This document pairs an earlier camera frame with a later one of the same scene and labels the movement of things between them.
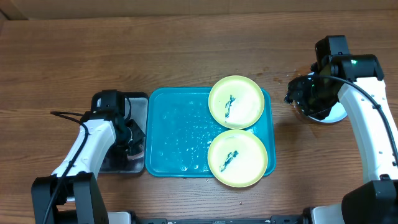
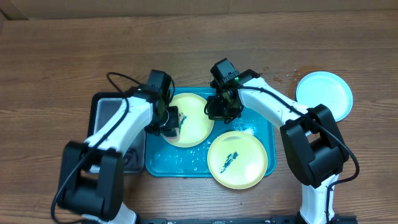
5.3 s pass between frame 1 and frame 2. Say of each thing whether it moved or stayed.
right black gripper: moved
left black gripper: moved
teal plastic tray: stayed
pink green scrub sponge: moved
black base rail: stayed
